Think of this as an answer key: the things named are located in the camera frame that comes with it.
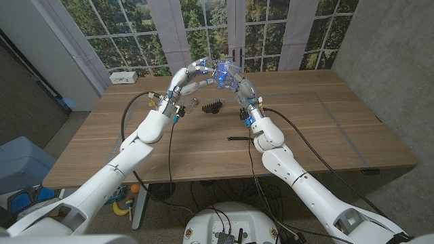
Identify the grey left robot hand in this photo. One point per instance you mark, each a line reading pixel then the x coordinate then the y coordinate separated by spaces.
pixel 181 78

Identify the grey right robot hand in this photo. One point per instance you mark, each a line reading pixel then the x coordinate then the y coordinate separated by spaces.
pixel 244 86

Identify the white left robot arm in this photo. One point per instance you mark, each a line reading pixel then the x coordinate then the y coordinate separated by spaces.
pixel 101 183

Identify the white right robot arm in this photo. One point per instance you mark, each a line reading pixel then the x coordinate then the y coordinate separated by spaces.
pixel 305 183

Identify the black hair claw clip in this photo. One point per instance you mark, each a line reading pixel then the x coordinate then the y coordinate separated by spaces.
pixel 213 107

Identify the small square clear glass bottle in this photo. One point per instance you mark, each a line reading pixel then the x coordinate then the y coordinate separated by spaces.
pixel 191 105

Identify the white power strip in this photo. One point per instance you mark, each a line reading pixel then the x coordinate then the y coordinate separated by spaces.
pixel 123 78

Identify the printed window backdrop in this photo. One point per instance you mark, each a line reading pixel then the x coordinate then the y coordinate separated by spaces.
pixel 135 40

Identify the orange toy ball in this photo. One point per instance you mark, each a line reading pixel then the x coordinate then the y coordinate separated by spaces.
pixel 135 188

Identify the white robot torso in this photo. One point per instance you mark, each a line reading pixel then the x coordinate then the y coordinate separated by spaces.
pixel 234 220

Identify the white table leg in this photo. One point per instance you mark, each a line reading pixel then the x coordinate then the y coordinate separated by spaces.
pixel 139 210

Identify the colourful toy stick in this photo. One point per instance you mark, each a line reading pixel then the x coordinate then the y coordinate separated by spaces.
pixel 129 206

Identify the yellow toy banana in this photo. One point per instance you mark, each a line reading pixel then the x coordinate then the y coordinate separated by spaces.
pixel 119 210

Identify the blue-grey bin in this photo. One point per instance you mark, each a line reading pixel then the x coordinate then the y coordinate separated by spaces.
pixel 23 162

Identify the blue and black floor item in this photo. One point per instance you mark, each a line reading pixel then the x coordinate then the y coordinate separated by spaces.
pixel 23 201

